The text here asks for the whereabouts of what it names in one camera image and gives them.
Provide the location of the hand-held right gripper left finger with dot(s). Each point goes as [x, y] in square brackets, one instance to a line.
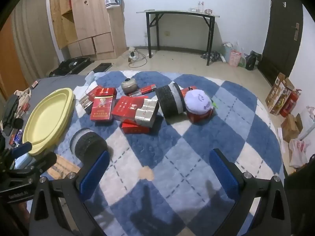
[94, 174]

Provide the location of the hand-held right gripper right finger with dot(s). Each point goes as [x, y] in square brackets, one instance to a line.
[225, 174]

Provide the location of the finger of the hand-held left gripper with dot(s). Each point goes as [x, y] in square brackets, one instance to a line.
[44, 161]
[23, 148]

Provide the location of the black foam roll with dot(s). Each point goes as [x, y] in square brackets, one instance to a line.
[88, 145]
[167, 100]

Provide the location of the yellow plastic basin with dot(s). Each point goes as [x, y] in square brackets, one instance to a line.
[46, 120]

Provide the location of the red box white label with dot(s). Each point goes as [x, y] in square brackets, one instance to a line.
[133, 127]

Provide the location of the red carton gold lettering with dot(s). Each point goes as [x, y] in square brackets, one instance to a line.
[101, 109]

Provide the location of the striped dark box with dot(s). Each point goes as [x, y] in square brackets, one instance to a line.
[85, 102]

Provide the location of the glossy red box silver emblem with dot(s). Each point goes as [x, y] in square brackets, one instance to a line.
[124, 109]

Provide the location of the red jar purple cover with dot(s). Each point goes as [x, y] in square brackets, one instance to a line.
[198, 102]

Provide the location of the small red pack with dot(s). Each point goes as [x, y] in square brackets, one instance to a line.
[90, 94]

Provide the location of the small red box black edge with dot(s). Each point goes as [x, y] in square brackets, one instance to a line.
[190, 89]

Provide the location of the round metal tin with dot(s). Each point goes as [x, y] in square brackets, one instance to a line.
[129, 86]

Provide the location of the slim red pack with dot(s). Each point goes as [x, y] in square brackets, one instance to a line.
[147, 88]

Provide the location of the light blue box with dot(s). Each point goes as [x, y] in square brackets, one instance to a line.
[23, 159]

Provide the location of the small colourful packet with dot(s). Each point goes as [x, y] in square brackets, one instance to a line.
[16, 135]

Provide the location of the brown cardboard sheet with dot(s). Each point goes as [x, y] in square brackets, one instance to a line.
[61, 168]

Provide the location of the beige cloth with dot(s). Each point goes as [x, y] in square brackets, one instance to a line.
[23, 98]

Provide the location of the blue white checked plush blanket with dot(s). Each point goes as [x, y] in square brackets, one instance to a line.
[172, 152]

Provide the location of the white plastic bag red print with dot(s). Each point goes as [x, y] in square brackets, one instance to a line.
[299, 150]

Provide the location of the white flat cloth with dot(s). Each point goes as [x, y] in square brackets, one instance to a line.
[80, 90]

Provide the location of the brown cardboard box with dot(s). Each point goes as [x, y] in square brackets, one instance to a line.
[290, 126]

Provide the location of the orange wooden door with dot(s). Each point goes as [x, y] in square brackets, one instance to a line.
[9, 61]

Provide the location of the black case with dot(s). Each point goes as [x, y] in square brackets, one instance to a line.
[70, 66]

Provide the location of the printed cardboard box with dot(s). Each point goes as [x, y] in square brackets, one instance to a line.
[273, 91]
[283, 98]

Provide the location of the red fire extinguisher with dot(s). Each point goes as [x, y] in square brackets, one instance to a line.
[291, 103]

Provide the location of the black flat tray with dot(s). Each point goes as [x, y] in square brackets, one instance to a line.
[102, 67]

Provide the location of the beige curtain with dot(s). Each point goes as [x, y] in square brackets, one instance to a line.
[34, 36]

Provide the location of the green bag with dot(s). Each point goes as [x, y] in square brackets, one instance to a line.
[242, 62]

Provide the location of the black plastic bag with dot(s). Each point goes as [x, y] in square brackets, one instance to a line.
[251, 61]

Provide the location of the pink bag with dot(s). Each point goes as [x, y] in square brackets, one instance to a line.
[235, 58]

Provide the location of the dark cloth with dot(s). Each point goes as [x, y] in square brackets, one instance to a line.
[212, 56]

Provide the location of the wooden wardrobe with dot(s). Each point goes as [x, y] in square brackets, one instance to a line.
[91, 17]

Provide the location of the black door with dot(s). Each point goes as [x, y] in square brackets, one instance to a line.
[278, 29]

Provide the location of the pink white cup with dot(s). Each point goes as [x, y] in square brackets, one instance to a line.
[209, 11]

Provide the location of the black folding table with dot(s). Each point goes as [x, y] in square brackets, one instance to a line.
[179, 12]

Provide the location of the clear bottle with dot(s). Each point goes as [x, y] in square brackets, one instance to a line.
[200, 6]

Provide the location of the white hanging bag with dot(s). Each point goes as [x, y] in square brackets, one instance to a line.
[112, 1]

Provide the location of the wall socket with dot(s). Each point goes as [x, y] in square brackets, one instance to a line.
[167, 33]

